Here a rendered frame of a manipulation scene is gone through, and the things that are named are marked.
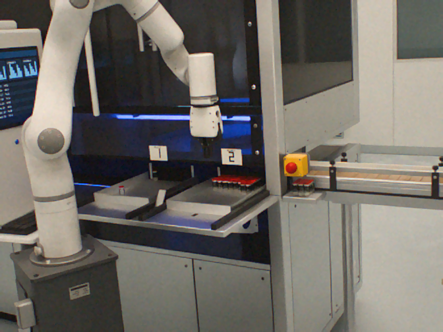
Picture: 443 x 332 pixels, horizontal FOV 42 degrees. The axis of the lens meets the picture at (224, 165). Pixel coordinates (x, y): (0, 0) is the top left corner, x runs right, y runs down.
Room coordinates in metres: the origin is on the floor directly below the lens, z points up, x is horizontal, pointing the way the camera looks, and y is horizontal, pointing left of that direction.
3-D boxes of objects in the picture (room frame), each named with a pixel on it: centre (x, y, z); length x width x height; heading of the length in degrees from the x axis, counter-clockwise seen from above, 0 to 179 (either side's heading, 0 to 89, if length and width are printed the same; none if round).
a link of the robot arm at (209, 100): (1.84, 0.05, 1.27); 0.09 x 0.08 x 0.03; 60
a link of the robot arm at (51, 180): (1.67, 0.52, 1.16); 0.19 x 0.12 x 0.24; 24
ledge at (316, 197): (2.05, -0.30, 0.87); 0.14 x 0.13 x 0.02; 150
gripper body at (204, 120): (1.84, 0.05, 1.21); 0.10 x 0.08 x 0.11; 60
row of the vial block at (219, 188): (2.12, -0.03, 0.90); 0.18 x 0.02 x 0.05; 60
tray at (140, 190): (2.21, 0.31, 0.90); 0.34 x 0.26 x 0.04; 150
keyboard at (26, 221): (2.21, 0.72, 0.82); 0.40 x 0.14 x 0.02; 157
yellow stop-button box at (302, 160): (2.02, -0.26, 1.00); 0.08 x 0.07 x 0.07; 150
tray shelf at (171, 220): (2.07, 0.20, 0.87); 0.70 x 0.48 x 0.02; 60
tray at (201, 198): (2.04, 0.02, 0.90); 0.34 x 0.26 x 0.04; 150
